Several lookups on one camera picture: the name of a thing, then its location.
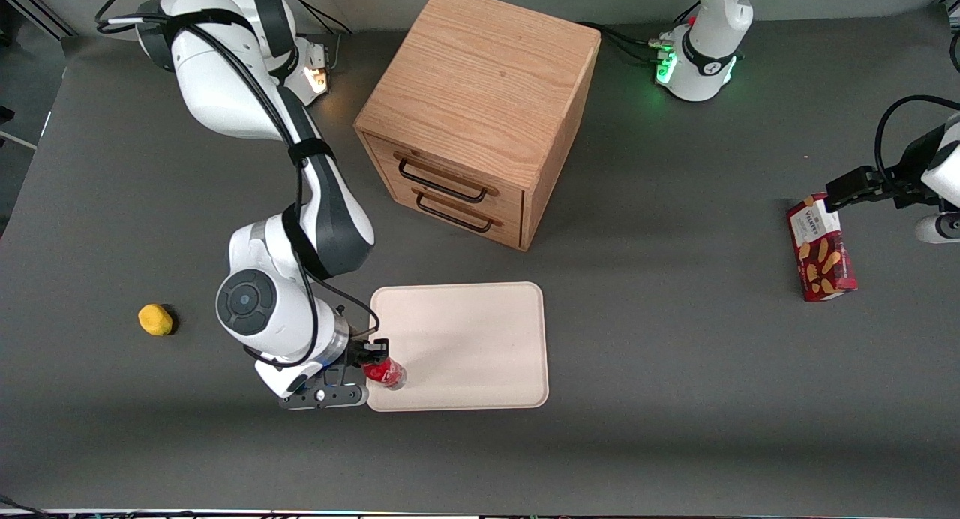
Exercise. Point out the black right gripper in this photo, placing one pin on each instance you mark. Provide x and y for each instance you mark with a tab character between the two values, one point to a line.
362	352

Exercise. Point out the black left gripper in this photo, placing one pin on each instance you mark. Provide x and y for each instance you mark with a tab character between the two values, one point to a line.
909	163

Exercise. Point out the red coke bottle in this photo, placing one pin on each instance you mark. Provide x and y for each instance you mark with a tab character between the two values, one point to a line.
388	374

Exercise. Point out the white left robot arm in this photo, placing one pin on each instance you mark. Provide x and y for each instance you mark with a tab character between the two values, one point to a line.
705	54

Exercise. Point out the cream plastic tray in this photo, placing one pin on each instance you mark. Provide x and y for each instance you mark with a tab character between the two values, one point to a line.
465	346

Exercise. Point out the red shortbread cookie box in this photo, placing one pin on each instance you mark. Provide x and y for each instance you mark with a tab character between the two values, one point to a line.
821	253

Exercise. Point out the yellow lemon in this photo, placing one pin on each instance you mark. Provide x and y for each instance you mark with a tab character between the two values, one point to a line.
155	319

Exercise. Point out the oak wooden drawer cabinet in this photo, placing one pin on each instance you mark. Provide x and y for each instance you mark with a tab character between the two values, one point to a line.
480	76

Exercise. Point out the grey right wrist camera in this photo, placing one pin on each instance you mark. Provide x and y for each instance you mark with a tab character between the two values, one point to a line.
324	396

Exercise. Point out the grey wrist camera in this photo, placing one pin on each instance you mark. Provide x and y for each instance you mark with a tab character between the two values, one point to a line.
324	396
937	228

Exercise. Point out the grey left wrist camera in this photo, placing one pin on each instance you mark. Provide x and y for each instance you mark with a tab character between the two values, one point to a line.
937	228

